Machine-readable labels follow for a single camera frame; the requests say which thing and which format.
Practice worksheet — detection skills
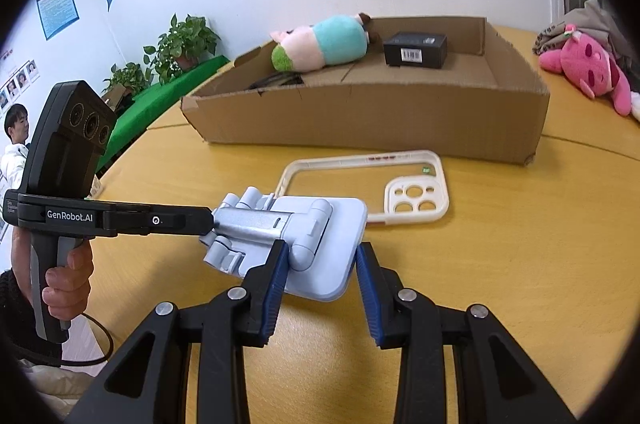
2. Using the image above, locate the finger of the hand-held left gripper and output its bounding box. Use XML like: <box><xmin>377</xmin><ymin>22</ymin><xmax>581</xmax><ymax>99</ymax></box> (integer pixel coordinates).
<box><xmin>107</xmin><ymin>203</ymin><xmax>217</xmax><ymax>238</ymax></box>

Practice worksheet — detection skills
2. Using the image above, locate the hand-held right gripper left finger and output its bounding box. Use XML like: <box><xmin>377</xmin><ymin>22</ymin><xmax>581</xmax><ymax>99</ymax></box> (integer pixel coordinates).
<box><xmin>65</xmin><ymin>240</ymin><xmax>292</xmax><ymax>424</ymax></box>

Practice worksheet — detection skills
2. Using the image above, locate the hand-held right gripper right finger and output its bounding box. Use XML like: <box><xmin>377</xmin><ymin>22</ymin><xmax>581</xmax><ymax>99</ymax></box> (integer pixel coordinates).
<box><xmin>354</xmin><ymin>241</ymin><xmax>578</xmax><ymax>424</ymax></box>

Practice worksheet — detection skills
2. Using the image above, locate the light blue phone stand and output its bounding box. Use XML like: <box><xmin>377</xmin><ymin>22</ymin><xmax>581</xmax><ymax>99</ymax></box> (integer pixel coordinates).
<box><xmin>197</xmin><ymin>187</ymin><xmax>369</xmax><ymax>302</ymax></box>

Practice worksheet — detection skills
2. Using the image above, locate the cardboard box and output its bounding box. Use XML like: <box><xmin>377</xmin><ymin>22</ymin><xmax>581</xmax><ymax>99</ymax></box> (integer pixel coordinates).
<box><xmin>181</xmin><ymin>15</ymin><xmax>551</xmax><ymax>166</ymax></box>

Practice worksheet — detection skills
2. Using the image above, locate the pink pig plush toy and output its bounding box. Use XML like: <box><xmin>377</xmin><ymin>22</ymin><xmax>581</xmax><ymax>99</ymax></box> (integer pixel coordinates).
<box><xmin>270</xmin><ymin>12</ymin><xmax>383</xmax><ymax>72</ymax></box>

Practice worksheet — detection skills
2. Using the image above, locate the person's left forearm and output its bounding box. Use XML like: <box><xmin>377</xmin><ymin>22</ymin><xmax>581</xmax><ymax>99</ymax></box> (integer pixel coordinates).
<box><xmin>0</xmin><ymin>268</ymin><xmax>43</xmax><ymax>357</ymax></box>

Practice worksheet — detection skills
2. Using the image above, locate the person's left hand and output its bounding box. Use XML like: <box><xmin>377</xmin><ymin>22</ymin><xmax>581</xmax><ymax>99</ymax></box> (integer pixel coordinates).
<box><xmin>10</xmin><ymin>227</ymin><xmax>95</xmax><ymax>321</ymax></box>

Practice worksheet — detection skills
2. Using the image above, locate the green turf mat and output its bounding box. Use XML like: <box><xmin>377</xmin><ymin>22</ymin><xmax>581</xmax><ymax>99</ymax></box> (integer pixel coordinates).
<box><xmin>97</xmin><ymin>54</ymin><xmax>232</xmax><ymax>177</ymax></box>

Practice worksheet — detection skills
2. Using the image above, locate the small potted plant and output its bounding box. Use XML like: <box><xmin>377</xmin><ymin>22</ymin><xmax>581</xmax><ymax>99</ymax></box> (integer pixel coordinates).
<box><xmin>102</xmin><ymin>63</ymin><xmax>153</xmax><ymax>110</ymax></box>

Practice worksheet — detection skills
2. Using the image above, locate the white clear phone case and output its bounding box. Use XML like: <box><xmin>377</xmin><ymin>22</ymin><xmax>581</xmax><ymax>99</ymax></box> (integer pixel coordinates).
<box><xmin>275</xmin><ymin>149</ymin><xmax>450</xmax><ymax>225</ymax></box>

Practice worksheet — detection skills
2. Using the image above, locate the large potted plant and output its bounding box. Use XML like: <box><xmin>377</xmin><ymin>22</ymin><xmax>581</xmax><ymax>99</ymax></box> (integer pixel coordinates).
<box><xmin>144</xmin><ymin>13</ymin><xmax>222</xmax><ymax>84</ymax></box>

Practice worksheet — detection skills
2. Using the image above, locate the white jacket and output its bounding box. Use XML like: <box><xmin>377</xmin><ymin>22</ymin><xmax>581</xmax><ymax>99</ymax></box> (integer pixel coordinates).
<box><xmin>17</xmin><ymin>356</ymin><xmax>108</xmax><ymax>420</ymax></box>

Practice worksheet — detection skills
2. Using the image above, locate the black product box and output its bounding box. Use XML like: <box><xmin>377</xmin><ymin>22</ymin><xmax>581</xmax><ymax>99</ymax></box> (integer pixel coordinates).
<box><xmin>383</xmin><ymin>32</ymin><xmax>448</xmax><ymax>69</ymax></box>

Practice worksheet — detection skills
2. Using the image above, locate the hot pink plush toy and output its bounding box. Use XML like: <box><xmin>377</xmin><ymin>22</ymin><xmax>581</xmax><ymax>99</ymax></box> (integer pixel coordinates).
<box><xmin>539</xmin><ymin>23</ymin><xmax>640</xmax><ymax>121</ymax></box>

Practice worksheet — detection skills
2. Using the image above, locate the beige printed cloth bag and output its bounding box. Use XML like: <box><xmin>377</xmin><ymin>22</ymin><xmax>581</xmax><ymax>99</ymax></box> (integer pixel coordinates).
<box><xmin>532</xmin><ymin>0</ymin><xmax>636</xmax><ymax>58</ymax></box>

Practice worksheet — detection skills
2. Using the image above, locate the black cable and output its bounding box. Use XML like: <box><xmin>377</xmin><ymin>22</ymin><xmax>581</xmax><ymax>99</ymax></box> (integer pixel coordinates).
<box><xmin>10</xmin><ymin>311</ymin><xmax>117</xmax><ymax>367</ymax></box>

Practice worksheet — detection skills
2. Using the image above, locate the blue framed wall notice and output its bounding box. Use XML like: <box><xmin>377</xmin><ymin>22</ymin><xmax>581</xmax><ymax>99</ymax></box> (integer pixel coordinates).
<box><xmin>36</xmin><ymin>0</ymin><xmax>81</xmax><ymax>41</ymax></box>

